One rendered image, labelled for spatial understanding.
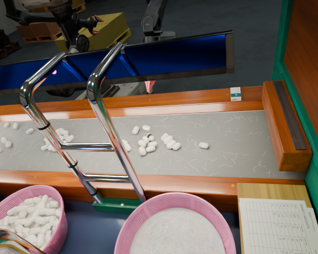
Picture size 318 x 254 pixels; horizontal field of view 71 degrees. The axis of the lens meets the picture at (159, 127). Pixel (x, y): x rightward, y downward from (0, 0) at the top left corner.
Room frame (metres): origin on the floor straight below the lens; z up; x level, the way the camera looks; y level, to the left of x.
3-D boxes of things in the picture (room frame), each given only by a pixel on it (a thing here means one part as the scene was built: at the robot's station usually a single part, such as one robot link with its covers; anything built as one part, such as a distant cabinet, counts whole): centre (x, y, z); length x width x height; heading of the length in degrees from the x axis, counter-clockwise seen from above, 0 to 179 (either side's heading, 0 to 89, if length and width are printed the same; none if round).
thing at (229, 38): (0.52, 0.10, 1.08); 0.62 x 0.08 x 0.07; 68
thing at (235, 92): (0.65, -0.31, 0.77); 0.06 x 0.04 x 0.02; 158
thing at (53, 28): (5.90, 1.89, 0.20); 1.14 x 0.83 x 0.39; 49
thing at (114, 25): (3.96, 0.60, 0.20); 1.16 x 0.83 x 0.40; 142
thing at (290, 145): (0.42, -0.33, 0.83); 0.30 x 0.06 x 0.07; 158
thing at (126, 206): (0.45, 0.13, 0.90); 0.20 x 0.19 x 0.45; 68
